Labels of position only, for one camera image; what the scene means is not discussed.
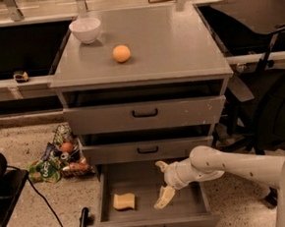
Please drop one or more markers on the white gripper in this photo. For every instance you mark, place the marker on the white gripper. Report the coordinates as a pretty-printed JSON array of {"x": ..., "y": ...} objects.
[{"x": 174, "y": 176}]

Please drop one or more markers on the yellow sponge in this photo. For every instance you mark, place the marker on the yellow sponge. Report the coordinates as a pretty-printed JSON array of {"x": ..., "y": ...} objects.
[{"x": 124, "y": 201}]

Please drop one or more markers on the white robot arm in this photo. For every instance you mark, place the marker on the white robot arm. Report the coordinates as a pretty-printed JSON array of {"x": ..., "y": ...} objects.
[{"x": 206, "y": 163}]

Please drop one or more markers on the grey bottom drawer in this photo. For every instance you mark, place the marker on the grey bottom drawer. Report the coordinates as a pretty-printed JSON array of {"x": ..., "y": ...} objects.
[{"x": 189, "y": 208}]

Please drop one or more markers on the grey drawer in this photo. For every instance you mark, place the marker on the grey drawer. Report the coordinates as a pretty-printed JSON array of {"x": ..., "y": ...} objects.
[
  {"x": 144, "y": 145},
  {"x": 189, "y": 208},
  {"x": 123, "y": 109}
]

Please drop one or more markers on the grey middle drawer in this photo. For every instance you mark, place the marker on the grey middle drawer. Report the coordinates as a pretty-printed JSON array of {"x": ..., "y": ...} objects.
[{"x": 144, "y": 145}]

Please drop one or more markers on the grey drawer cabinet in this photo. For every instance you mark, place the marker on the grey drawer cabinet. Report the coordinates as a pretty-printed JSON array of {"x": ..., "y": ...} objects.
[{"x": 169, "y": 44}]

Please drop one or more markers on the grey top drawer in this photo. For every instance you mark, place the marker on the grey top drawer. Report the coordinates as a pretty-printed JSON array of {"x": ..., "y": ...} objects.
[{"x": 123, "y": 109}]

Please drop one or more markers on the basket of toy groceries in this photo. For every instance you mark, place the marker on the basket of toy groceries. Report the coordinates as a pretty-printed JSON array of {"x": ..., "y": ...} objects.
[{"x": 70, "y": 164}]

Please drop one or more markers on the small red ball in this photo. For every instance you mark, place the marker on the small red ball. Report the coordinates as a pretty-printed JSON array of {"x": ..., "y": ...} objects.
[{"x": 67, "y": 147}]

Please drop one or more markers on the green snack bag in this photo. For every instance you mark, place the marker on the green snack bag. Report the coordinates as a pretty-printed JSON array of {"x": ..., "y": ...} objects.
[{"x": 44, "y": 171}]

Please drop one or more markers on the black office chair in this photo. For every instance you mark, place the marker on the black office chair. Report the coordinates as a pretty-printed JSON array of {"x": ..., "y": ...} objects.
[{"x": 248, "y": 31}]

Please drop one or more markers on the orange fruit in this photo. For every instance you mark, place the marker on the orange fruit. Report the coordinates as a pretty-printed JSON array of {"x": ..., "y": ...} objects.
[{"x": 121, "y": 53}]

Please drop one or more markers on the black desk corner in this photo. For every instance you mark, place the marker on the black desk corner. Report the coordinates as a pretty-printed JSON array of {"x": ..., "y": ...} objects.
[{"x": 11, "y": 186}]

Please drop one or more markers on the white bowl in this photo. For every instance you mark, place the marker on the white bowl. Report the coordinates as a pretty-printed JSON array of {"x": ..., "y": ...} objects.
[{"x": 85, "y": 30}]

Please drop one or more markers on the small yellow black toy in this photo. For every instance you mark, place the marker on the small yellow black toy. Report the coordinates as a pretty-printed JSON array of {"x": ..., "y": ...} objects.
[{"x": 21, "y": 76}]

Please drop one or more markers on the black pole handle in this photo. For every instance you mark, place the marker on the black pole handle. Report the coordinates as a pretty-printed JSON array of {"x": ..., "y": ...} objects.
[{"x": 84, "y": 219}]

